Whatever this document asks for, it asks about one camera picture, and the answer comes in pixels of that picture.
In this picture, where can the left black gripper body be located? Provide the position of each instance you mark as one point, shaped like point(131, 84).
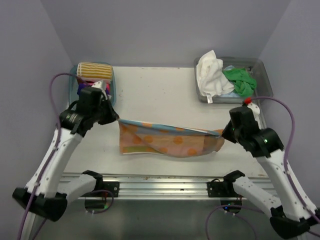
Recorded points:
point(103, 114)

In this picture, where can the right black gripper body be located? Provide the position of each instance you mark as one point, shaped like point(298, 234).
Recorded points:
point(232, 133)

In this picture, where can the orange patterned towel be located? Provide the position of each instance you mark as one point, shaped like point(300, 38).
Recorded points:
point(137, 137)

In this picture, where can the purple towel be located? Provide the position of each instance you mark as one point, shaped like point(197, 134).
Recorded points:
point(80, 87)

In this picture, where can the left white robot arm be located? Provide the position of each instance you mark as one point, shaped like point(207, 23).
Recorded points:
point(43, 195)

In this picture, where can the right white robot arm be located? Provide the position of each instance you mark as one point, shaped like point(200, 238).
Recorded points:
point(291, 213)

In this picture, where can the pink rolled towel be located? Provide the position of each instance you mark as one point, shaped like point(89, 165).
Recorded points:
point(108, 87)

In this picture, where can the blue-green plastic bin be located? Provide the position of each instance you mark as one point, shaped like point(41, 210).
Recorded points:
point(73, 85)

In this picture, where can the green towel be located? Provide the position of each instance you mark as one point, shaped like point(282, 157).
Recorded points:
point(244, 84)

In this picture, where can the yellow striped rolled towel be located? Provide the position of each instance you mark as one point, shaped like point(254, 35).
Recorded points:
point(93, 72)

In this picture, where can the clear grey plastic bin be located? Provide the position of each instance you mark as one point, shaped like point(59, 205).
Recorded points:
point(256, 69)

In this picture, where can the white towel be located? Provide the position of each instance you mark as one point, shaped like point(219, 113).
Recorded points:
point(210, 79)

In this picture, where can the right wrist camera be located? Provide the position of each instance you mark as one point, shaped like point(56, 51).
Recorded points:
point(254, 108)

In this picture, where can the aluminium mounting rail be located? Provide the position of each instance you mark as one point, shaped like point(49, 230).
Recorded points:
point(156, 187)

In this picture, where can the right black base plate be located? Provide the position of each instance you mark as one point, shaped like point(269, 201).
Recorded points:
point(220, 189)

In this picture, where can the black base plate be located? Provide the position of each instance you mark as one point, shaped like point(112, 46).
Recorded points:
point(220, 189)
point(112, 186)

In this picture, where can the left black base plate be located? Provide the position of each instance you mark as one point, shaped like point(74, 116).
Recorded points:
point(112, 186)

